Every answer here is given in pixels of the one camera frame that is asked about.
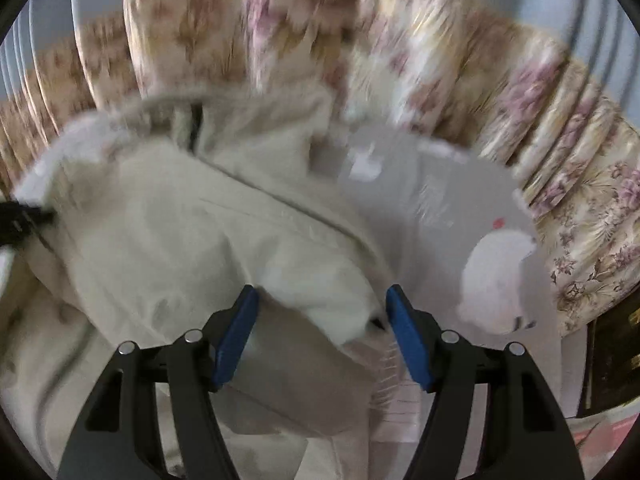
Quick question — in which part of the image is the beige hooded jacket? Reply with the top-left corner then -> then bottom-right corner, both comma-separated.
1,84 -> 390,479

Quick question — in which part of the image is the black glass door cabinet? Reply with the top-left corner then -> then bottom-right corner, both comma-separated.
577,289 -> 640,417

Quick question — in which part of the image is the grey patterned bed sheet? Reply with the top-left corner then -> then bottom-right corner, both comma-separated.
311,126 -> 561,392

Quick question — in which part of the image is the blue floral curtain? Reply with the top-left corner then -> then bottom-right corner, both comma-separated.
1,0 -> 639,334

